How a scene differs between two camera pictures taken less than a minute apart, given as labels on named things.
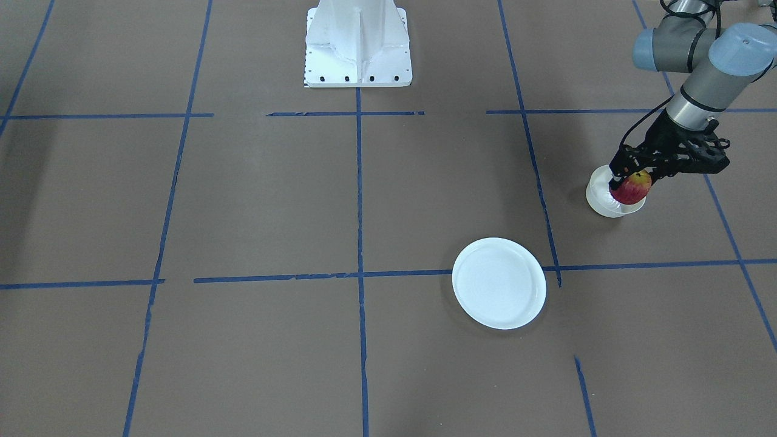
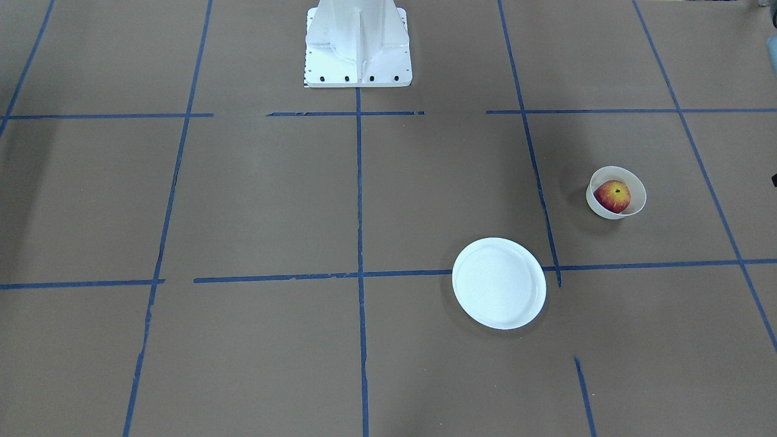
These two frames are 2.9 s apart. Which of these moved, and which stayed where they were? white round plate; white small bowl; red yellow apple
Moved: red yellow apple
Stayed: white round plate; white small bowl
